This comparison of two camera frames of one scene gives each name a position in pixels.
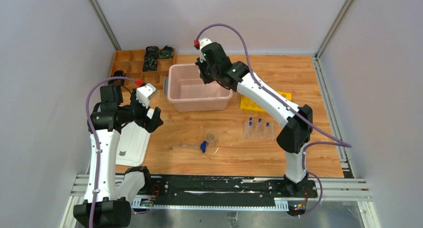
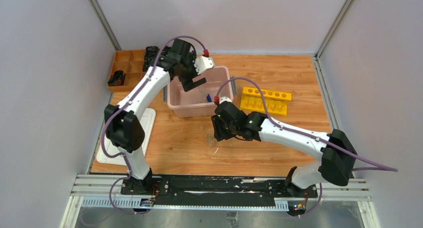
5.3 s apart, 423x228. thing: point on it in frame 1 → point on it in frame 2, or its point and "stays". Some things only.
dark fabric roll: [118, 82] stays
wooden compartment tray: [131, 63] stays
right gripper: [201, 63] → [219, 133]
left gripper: [145, 114] → [186, 74]
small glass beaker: [211, 139] stays
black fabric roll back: [150, 58] stays
